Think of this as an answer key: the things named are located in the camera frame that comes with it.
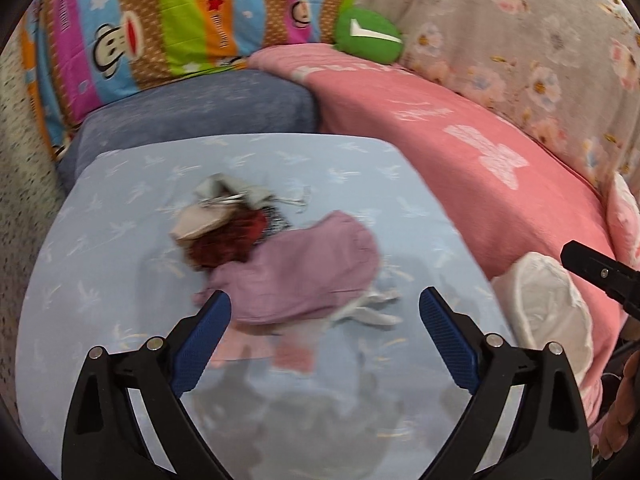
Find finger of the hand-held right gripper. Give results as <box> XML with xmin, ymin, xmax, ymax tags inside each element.
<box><xmin>560</xmin><ymin>240</ymin><xmax>640</xmax><ymax>321</ymax></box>

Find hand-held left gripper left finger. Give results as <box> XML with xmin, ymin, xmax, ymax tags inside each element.
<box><xmin>61</xmin><ymin>290</ymin><xmax>233</xmax><ymax>480</ymax></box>

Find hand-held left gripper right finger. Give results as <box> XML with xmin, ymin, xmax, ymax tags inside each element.
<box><xmin>419</xmin><ymin>286</ymin><xmax>593</xmax><ymax>480</ymax></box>

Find light pink cloth piece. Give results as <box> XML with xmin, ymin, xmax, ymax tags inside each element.
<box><xmin>210</xmin><ymin>332</ymin><xmax>271</xmax><ymax>366</ymax></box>

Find white bin with plastic bag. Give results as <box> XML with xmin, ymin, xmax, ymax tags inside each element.
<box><xmin>492</xmin><ymin>251</ymin><xmax>595</xmax><ymax>386</ymax></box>

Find white knitted sock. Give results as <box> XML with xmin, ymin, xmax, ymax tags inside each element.
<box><xmin>331</xmin><ymin>305</ymin><xmax>403</xmax><ymax>328</ymax></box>

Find dark red cloth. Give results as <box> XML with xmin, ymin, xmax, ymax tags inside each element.
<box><xmin>182</xmin><ymin>210</ymin><xmax>268</xmax><ymax>271</ymax></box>

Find salmon pink cloth piece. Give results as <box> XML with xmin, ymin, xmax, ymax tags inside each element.
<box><xmin>272</xmin><ymin>332</ymin><xmax>316</xmax><ymax>373</ymax></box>

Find beige cloth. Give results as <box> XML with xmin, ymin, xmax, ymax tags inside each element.
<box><xmin>170</xmin><ymin>205</ymin><xmax>236</xmax><ymax>241</ymax></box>

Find purple cloth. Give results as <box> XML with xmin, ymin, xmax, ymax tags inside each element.
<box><xmin>195</xmin><ymin>210</ymin><xmax>383</xmax><ymax>326</ymax></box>

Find person's right hand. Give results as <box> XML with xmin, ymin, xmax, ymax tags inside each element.
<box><xmin>597</xmin><ymin>355</ymin><xmax>640</xmax><ymax>461</ymax></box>

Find pink pillow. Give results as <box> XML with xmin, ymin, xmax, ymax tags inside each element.
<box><xmin>606</xmin><ymin>172</ymin><xmax>640</xmax><ymax>266</ymax></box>

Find black and white patterned cloth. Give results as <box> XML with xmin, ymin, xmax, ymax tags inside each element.
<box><xmin>252</xmin><ymin>207</ymin><xmax>291</xmax><ymax>246</ymax></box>

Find light blue printed tablecloth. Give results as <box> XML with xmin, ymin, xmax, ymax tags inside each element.
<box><xmin>15</xmin><ymin>132</ymin><xmax>521</xmax><ymax>480</ymax></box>

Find pink blanket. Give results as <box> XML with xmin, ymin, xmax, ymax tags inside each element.
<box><xmin>247</xmin><ymin>44</ymin><xmax>623</xmax><ymax>411</ymax></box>

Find blue-grey cushion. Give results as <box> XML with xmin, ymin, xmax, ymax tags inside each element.
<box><xmin>55</xmin><ymin>69</ymin><xmax>321</xmax><ymax>196</ymax></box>

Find grey floral cloth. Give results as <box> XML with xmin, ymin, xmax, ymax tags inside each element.
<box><xmin>350</xmin><ymin>0</ymin><xmax>640</xmax><ymax>196</ymax></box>

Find green check mark cushion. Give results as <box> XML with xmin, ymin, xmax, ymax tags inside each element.
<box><xmin>334</xmin><ymin>6</ymin><xmax>405</xmax><ymax>65</ymax></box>

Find striped monkey print blanket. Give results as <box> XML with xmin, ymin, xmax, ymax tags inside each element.
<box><xmin>20</xmin><ymin>0</ymin><xmax>363</xmax><ymax>161</ymax></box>

